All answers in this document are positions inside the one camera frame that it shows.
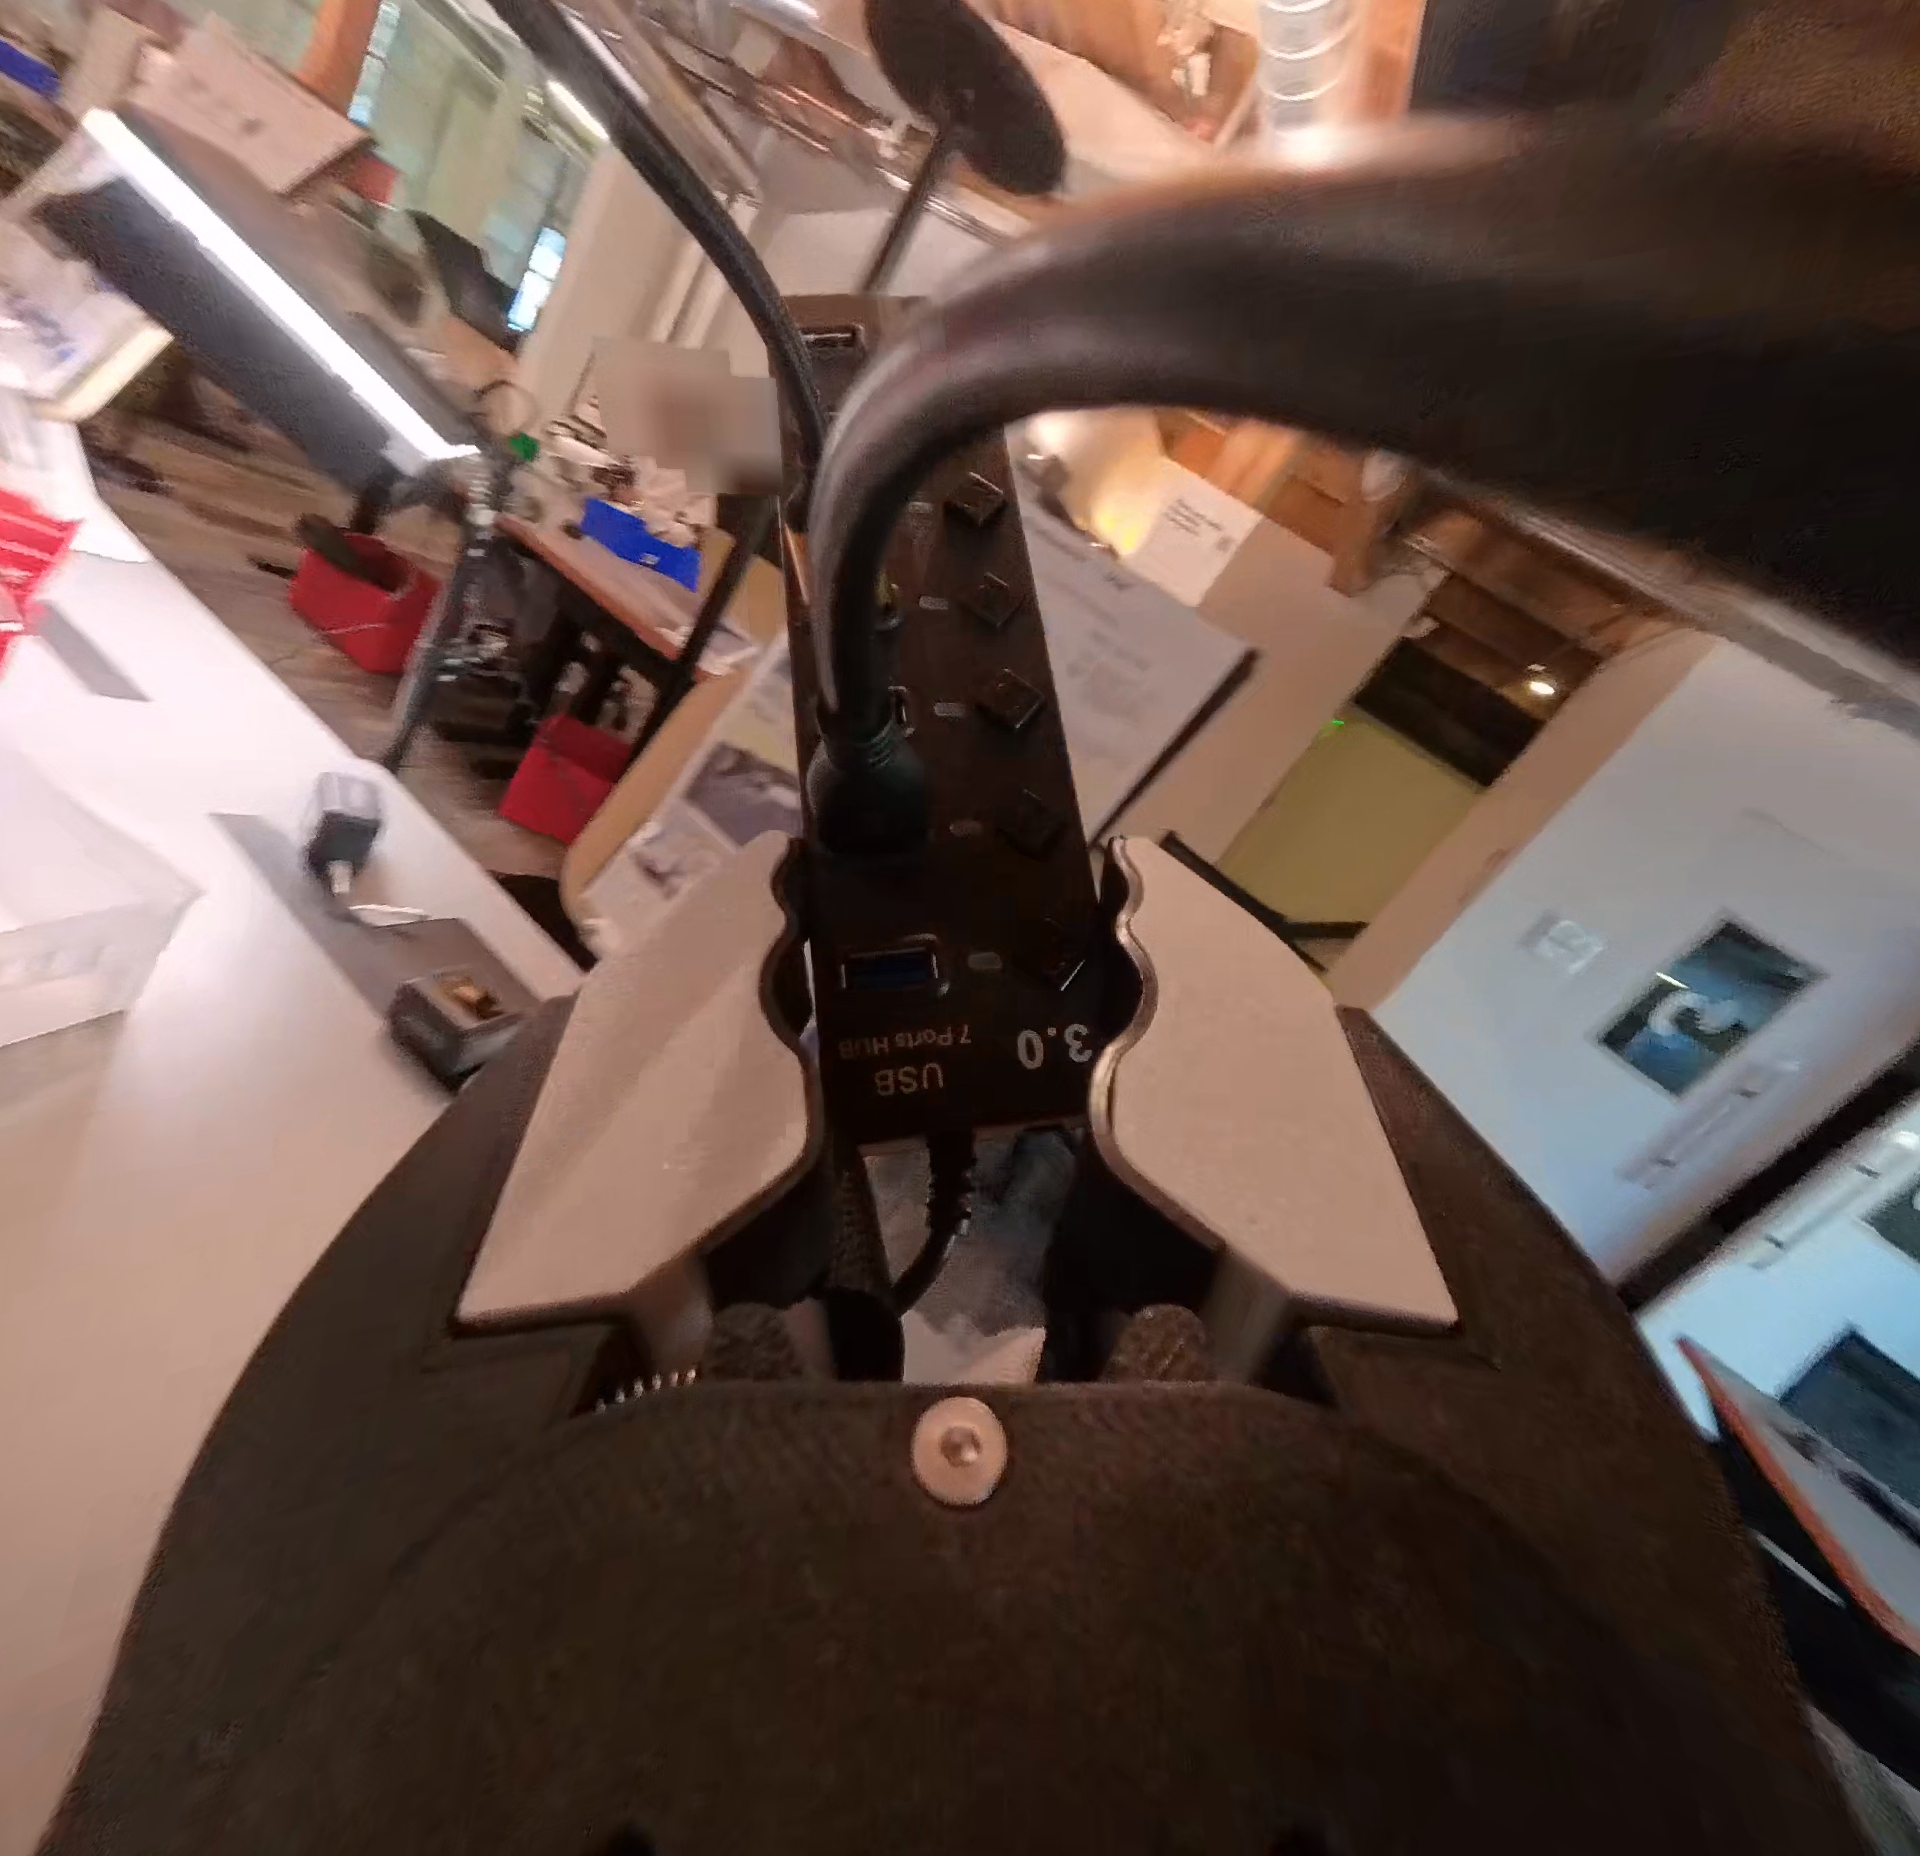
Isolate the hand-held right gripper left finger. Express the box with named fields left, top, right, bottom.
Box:
left=457, top=831, right=824, bottom=1330

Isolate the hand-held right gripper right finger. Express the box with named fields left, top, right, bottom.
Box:
left=1086, top=836, right=1459, bottom=1337

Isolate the black hub attached cable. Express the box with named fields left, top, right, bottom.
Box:
left=885, top=1130, right=982, bottom=1311

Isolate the black USB hub with switches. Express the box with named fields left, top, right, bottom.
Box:
left=779, top=293, right=1124, bottom=1140

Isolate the clear plastic bin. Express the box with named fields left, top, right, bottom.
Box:
left=0, top=748, right=203, bottom=1051

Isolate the black USB cable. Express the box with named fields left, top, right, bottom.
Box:
left=810, top=109, right=1920, bottom=859

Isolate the orange plug USB cable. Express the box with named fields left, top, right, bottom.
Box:
left=433, top=0, right=832, bottom=537

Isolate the red storage crate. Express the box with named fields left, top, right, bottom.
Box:
left=287, top=528, right=444, bottom=676
left=494, top=717, right=631, bottom=847

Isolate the grey power adapter cube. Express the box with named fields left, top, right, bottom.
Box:
left=304, top=773, right=386, bottom=897

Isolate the instruction sign on stand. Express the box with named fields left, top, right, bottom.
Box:
left=0, top=228, right=169, bottom=423
left=561, top=521, right=1259, bottom=972

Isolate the long wooden work table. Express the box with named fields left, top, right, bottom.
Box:
left=494, top=507, right=759, bottom=675

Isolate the blue plastic bin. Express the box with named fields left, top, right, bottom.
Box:
left=577, top=498, right=707, bottom=591

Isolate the wooden top desk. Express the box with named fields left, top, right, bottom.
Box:
left=1677, top=1335, right=1920, bottom=1655

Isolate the black disc pole stand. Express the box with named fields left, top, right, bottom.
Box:
left=861, top=0, right=1069, bottom=298

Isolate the silver spiral air duct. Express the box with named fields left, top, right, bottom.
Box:
left=1253, top=0, right=1426, bottom=132

